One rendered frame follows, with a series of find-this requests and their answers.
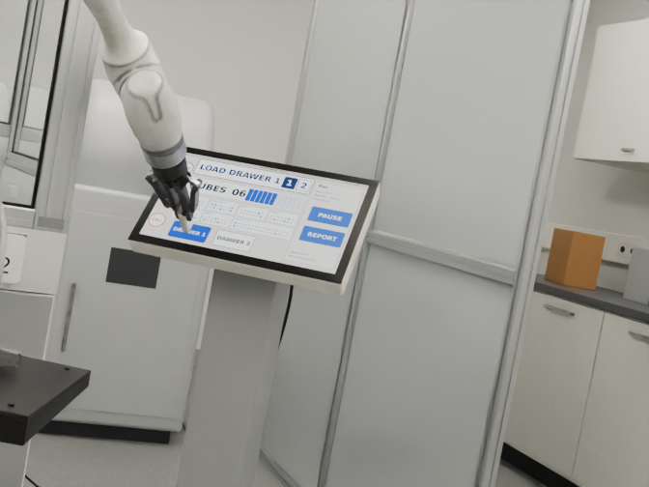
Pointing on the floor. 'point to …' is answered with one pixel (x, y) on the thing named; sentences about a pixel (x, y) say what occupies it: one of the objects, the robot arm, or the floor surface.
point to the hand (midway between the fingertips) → (184, 217)
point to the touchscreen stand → (233, 381)
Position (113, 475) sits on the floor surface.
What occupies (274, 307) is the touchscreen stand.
